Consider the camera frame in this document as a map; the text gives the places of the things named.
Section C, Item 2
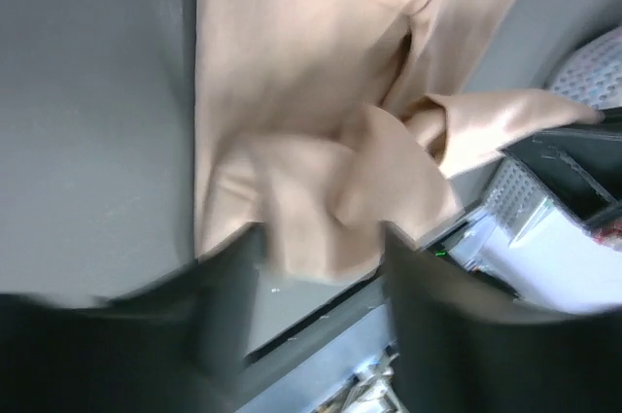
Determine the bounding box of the beige t shirt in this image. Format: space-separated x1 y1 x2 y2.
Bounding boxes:
194 0 601 282

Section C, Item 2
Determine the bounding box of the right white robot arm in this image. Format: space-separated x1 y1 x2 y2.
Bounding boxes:
449 108 621 313

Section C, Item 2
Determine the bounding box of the white perforated laundry basket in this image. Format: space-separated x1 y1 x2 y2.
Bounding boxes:
545 26 622 110

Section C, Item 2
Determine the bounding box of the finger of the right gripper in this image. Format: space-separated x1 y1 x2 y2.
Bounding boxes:
503 109 621 219

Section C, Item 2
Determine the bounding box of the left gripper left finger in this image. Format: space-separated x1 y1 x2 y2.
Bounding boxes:
1 224 265 412

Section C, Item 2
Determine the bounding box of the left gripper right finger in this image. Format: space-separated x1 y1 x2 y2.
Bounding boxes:
382 223 621 412

